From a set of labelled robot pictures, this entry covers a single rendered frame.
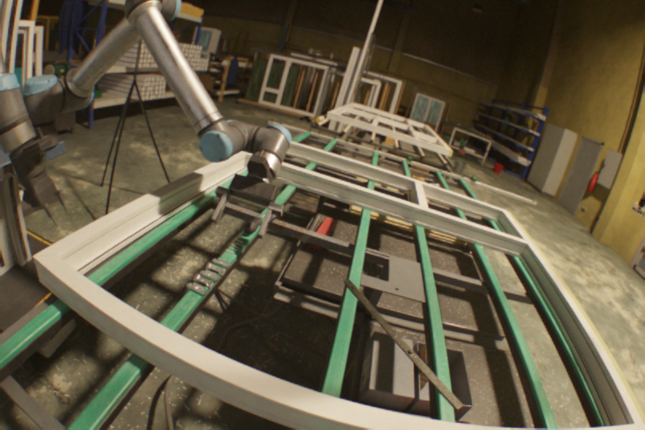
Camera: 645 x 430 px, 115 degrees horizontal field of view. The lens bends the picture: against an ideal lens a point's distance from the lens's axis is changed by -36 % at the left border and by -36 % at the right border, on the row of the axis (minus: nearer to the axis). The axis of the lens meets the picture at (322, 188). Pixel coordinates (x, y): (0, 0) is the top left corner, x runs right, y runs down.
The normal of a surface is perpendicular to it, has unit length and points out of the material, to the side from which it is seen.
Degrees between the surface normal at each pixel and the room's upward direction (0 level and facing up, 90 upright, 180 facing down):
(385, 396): 90
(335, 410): 0
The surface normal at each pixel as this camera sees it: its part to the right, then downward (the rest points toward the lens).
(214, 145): -0.11, 0.39
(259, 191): 0.11, -0.53
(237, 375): 0.25, -0.90
